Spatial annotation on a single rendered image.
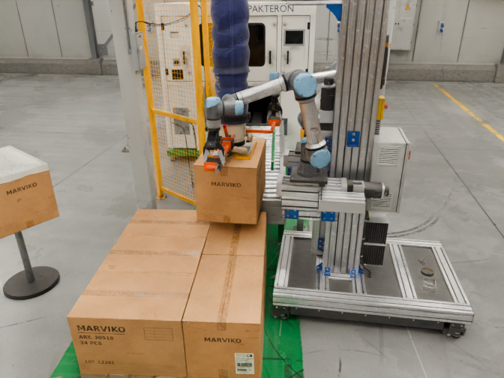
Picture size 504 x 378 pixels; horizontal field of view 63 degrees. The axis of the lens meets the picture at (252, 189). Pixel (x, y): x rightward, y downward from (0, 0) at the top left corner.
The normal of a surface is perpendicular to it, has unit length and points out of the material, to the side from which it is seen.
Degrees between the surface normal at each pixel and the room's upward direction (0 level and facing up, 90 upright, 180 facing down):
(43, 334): 0
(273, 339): 0
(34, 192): 90
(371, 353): 0
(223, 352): 90
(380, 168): 90
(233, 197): 90
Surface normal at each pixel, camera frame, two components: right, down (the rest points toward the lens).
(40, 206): 0.77, 0.26
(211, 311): -0.01, -0.91
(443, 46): -0.16, 0.42
